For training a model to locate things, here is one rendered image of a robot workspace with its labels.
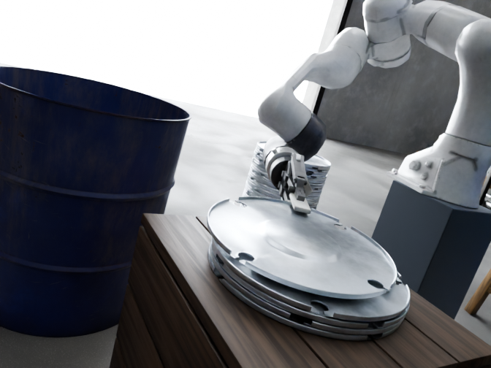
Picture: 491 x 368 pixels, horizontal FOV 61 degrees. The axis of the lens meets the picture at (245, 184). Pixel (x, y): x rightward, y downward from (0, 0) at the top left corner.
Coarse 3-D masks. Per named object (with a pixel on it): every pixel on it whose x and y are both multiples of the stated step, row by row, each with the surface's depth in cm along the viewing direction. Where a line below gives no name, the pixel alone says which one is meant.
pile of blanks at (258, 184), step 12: (252, 168) 156; (264, 168) 149; (312, 168) 146; (324, 168) 150; (252, 180) 157; (264, 180) 149; (312, 180) 148; (324, 180) 155; (252, 192) 154; (264, 192) 150; (276, 192) 151; (312, 192) 151; (240, 204) 165; (312, 204) 154
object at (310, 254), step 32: (224, 224) 61; (256, 224) 64; (288, 224) 66; (320, 224) 71; (256, 256) 54; (288, 256) 57; (320, 256) 58; (352, 256) 62; (384, 256) 65; (320, 288) 51; (352, 288) 53; (384, 288) 55
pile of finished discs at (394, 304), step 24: (216, 264) 54; (240, 264) 53; (240, 288) 50; (264, 288) 48; (288, 288) 50; (408, 288) 58; (264, 312) 48; (288, 312) 49; (312, 312) 47; (336, 312) 48; (360, 312) 50; (384, 312) 51; (336, 336) 48; (360, 336) 48; (384, 336) 51
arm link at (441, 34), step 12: (444, 12) 99; (456, 12) 98; (468, 12) 96; (432, 24) 101; (444, 24) 98; (456, 24) 96; (468, 24) 95; (432, 36) 102; (444, 36) 98; (456, 36) 96; (444, 48) 99; (456, 60) 100
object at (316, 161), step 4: (264, 144) 164; (260, 148) 152; (316, 156) 168; (308, 160) 155; (312, 160) 158; (316, 160) 160; (320, 160) 162; (324, 160) 164; (308, 164) 145; (312, 164) 146; (316, 164) 151; (320, 164) 153; (328, 164) 158
